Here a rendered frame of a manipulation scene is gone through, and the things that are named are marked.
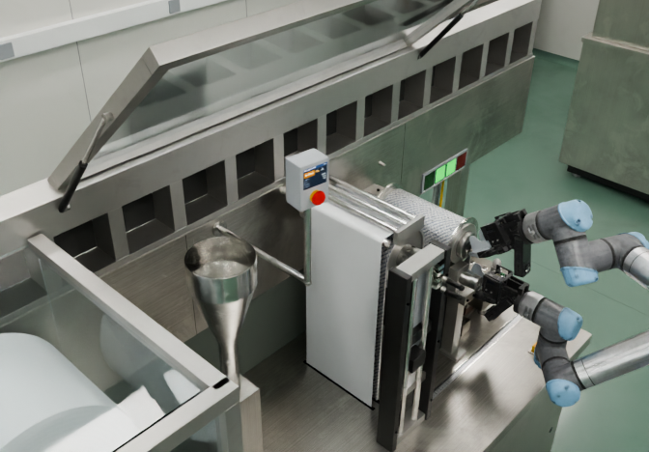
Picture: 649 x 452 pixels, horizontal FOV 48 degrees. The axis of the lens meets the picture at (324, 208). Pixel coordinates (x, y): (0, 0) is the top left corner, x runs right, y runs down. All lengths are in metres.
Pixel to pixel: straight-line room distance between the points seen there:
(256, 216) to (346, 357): 0.45
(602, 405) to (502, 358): 1.31
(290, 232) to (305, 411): 0.47
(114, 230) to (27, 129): 2.63
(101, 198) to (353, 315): 0.70
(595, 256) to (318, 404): 0.80
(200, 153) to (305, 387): 0.75
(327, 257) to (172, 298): 0.39
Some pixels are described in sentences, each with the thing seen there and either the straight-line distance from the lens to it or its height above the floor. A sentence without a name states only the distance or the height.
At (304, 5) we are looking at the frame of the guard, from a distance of 1.20.
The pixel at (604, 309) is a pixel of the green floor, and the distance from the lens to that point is 3.94.
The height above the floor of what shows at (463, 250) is 1.25.
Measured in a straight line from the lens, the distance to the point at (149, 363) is 1.15.
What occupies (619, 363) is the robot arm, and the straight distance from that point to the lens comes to 1.95.
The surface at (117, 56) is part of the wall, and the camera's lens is 4.30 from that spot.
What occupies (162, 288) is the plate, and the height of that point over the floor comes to 1.33.
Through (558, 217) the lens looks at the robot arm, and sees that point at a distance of 1.77.
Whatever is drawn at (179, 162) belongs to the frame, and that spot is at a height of 1.62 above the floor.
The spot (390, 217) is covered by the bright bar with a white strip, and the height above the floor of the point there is 1.45.
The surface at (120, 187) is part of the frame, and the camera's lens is 1.52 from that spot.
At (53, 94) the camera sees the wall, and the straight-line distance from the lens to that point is 4.16.
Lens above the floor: 2.38
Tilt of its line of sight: 33 degrees down
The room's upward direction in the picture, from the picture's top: 1 degrees clockwise
